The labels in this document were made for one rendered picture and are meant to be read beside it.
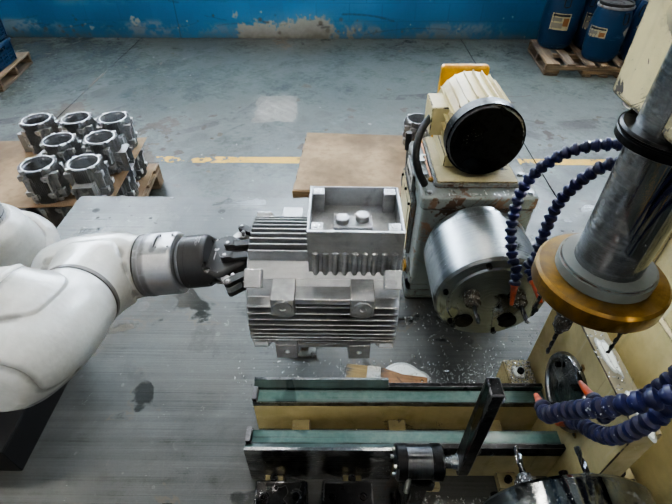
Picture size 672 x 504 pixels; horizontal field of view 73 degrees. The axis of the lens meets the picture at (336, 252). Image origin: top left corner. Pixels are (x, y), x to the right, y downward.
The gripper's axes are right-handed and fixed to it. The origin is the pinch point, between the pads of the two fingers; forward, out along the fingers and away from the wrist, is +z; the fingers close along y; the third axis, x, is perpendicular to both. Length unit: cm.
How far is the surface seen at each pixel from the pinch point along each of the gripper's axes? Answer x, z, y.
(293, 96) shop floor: 133, -57, 376
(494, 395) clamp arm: 14.5, 20.7, -15.1
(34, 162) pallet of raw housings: 66, -170, 165
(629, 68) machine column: -18.2, 38.1, 7.4
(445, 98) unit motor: 8, 28, 63
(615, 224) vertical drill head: -2.9, 36.4, -2.8
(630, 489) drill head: 26, 38, -23
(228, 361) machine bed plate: 54, -33, 21
